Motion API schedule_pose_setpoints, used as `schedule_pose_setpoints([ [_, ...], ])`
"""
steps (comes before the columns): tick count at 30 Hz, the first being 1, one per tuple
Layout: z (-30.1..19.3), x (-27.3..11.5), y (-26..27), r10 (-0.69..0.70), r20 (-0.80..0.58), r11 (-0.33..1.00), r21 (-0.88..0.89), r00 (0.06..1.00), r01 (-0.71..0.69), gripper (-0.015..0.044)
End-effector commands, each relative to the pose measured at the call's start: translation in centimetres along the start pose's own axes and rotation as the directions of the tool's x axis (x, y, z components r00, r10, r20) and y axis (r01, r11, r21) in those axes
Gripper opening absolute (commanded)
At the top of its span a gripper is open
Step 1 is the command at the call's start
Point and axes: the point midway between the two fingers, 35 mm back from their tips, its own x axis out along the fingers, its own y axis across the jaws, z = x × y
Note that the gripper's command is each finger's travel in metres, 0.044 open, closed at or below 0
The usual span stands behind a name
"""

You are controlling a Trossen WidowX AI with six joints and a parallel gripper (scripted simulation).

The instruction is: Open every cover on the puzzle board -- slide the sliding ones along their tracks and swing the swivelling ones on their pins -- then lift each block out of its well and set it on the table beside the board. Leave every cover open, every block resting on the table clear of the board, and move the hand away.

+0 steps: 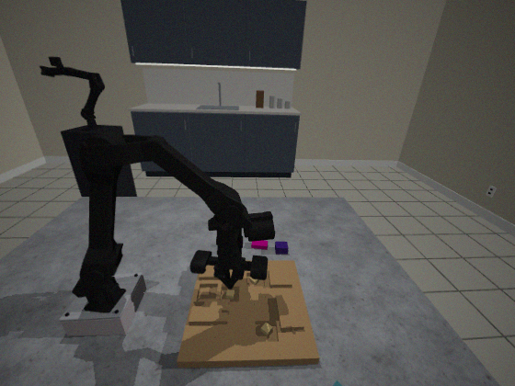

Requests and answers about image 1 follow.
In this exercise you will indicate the magenta rectangular block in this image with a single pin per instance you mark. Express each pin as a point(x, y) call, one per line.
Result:
point(260, 244)

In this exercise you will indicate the tan wooden puzzle board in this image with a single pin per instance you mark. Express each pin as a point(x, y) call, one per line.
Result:
point(224, 332)

